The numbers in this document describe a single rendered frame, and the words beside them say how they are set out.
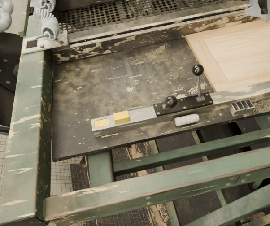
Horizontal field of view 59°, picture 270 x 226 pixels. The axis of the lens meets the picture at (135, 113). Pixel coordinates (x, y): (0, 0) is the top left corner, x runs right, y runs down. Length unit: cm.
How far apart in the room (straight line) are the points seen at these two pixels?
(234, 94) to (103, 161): 51
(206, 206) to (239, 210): 122
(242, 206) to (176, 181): 78
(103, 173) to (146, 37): 62
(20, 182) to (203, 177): 50
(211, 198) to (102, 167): 189
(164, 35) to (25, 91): 62
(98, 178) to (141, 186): 18
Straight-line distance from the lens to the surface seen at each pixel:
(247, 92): 91
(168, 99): 69
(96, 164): 82
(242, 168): 73
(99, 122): 81
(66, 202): 71
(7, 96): 150
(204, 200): 265
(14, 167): 76
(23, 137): 80
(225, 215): 150
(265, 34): 122
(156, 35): 111
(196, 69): 79
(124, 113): 79
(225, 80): 96
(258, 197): 137
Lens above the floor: 196
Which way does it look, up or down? 30 degrees down
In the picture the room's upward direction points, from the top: 78 degrees counter-clockwise
